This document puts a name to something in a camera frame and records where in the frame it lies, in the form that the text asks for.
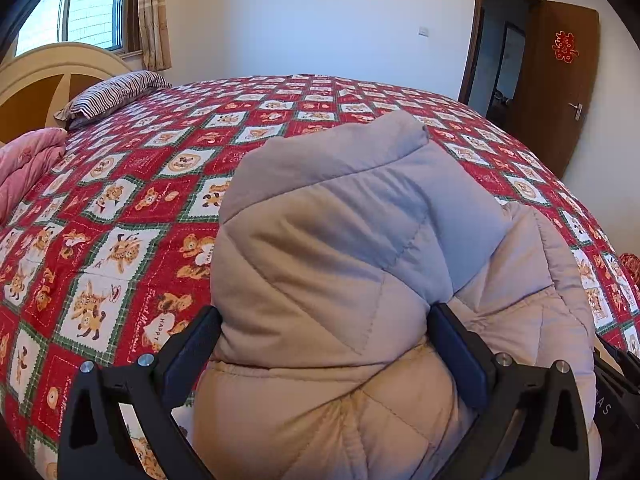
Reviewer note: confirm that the white wall switch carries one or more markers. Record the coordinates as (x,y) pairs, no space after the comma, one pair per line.
(424,31)

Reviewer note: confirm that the brown wooden door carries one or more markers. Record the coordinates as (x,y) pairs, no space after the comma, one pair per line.
(552,90)

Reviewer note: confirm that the tan hanging curtain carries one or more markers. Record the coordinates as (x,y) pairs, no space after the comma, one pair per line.
(152,15)

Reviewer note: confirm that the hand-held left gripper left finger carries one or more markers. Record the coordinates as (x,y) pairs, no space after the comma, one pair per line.
(195,360)

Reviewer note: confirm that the red cloth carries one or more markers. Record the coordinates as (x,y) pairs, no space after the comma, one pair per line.
(631,267)

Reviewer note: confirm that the red paper door ornament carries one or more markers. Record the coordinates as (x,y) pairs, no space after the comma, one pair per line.
(565,46)

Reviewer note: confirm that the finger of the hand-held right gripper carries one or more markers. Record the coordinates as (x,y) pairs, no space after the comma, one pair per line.
(620,362)

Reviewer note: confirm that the red bear-print bedspread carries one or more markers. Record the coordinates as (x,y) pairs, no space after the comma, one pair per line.
(150,200)

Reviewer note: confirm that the window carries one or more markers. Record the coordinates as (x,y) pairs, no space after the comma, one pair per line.
(85,5)

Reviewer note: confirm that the beige padded coat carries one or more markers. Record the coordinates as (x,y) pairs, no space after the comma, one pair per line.
(370,285)

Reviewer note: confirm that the striped pillow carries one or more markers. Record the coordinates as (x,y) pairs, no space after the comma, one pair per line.
(112,94)

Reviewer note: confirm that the cream wooden headboard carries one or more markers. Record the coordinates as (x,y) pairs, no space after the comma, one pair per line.
(45,85)

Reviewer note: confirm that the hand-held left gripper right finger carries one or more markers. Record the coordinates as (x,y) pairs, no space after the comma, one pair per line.
(460,355)

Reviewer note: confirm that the pink folded quilt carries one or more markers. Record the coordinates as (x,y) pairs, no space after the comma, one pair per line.
(27,165)

